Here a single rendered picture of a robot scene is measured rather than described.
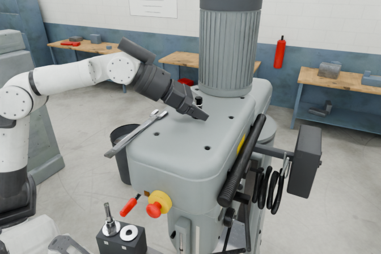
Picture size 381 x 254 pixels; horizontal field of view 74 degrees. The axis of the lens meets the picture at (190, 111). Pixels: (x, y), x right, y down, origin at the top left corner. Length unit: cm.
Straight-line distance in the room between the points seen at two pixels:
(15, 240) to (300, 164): 88
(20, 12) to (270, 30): 591
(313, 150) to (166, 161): 56
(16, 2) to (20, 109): 713
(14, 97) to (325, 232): 290
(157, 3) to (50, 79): 508
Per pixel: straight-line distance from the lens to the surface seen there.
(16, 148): 77
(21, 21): 782
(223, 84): 85
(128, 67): 63
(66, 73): 68
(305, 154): 97
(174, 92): 66
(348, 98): 520
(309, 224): 311
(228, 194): 63
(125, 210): 74
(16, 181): 82
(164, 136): 66
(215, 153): 60
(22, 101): 69
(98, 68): 73
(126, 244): 144
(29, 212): 88
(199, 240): 97
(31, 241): 84
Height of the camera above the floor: 225
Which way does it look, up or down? 28 degrees down
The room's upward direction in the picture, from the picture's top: straight up
